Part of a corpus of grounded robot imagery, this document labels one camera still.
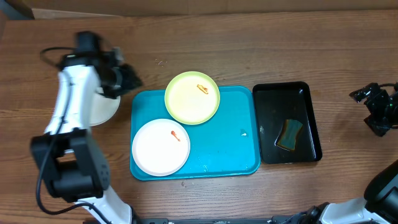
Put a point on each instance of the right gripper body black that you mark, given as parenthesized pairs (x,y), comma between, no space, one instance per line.
(369,97)

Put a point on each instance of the black rectangular wash tray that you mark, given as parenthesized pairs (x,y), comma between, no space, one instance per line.
(276,102)

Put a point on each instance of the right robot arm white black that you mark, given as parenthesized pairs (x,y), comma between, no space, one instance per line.
(379,203)

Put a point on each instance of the light green round plate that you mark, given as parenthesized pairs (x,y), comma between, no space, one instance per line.
(192,98)

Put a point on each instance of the white plate with ketchup left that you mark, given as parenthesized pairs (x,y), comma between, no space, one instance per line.
(161,147)

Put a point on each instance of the green yellow scrubbing sponge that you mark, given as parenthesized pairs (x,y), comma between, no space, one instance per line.
(288,135)

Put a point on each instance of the cardboard sheet at back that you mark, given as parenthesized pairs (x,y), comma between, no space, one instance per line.
(194,7)

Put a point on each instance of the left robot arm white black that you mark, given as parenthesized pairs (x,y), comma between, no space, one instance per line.
(73,171)

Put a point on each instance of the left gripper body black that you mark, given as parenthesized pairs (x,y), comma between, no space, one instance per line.
(122,81)

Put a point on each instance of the teal plastic serving tray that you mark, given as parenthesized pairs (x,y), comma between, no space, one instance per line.
(225,145)

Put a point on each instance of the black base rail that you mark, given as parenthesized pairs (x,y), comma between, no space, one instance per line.
(274,220)

